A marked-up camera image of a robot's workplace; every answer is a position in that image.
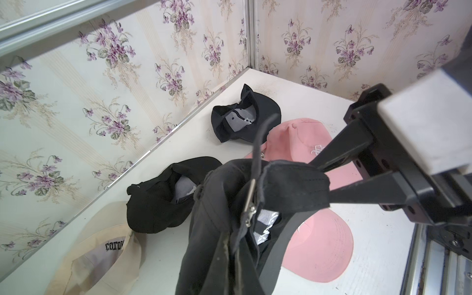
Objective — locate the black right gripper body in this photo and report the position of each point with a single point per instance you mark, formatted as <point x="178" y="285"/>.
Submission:
<point x="440" y="199"/>

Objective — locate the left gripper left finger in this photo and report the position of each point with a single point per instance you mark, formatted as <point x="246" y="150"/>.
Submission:
<point x="221" y="276"/>

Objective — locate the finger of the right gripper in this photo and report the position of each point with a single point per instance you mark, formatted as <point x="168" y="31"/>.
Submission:
<point x="389" y="188"/>
<point x="345" y="147"/>

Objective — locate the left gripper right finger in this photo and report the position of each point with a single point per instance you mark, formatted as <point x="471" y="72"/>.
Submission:
<point x="247" y="280"/>

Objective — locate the pink cap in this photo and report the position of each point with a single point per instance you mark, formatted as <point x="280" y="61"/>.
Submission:
<point x="321" y="248"/>
<point x="301" y="140"/>

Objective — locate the dark grey baseball cap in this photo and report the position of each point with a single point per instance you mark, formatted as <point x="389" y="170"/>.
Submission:
<point x="256" y="202"/>

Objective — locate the black cap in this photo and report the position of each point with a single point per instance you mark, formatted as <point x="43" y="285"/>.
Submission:
<point x="167" y="200"/>
<point x="242" y="120"/>

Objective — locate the beige cap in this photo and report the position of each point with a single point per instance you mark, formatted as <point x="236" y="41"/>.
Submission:
<point x="104" y="260"/>

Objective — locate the aluminium rail frame front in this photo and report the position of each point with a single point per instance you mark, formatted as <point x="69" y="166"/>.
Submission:
<point x="439" y="261"/>

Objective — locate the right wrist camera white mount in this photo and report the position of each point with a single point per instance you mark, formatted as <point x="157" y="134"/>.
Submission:
<point x="432" y="120"/>

